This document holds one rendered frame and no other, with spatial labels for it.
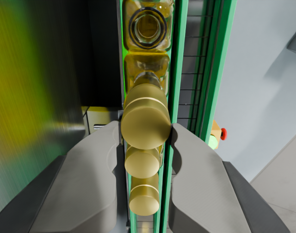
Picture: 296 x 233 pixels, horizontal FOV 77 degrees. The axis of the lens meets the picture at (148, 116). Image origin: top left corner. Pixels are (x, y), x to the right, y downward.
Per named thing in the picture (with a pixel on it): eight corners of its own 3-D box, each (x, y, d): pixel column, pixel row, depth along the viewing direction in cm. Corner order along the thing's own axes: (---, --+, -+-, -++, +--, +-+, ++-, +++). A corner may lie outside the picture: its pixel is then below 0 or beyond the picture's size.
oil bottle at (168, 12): (134, 5, 36) (117, -9, 17) (163, 6, 36) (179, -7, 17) (134, 37, 39) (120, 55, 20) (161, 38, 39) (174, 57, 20)
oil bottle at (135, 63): (134, 39, 39) (120, 58, 20) (161, 39, 39) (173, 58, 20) (135, 66, 41) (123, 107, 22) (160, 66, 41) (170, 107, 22)
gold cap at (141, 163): (126, 126, 21) (122, 151, 17) (159, 126, 21) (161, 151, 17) (128, 151, 22) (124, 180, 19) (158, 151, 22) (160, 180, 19)
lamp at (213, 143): (202, 133, 56) (204, 139, 53) (217, 133, 56) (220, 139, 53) (200, 145, 58) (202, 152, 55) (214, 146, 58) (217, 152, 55)
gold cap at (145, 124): (125, 82, 15) (117, 104, 11) (169, 84, 15) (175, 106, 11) (126, 120, 17) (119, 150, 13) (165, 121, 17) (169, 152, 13)
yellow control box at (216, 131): (193, 118, 62) (198, 130, 55) (215, 118, 62) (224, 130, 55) (190, 136, 65) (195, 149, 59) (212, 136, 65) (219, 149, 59)
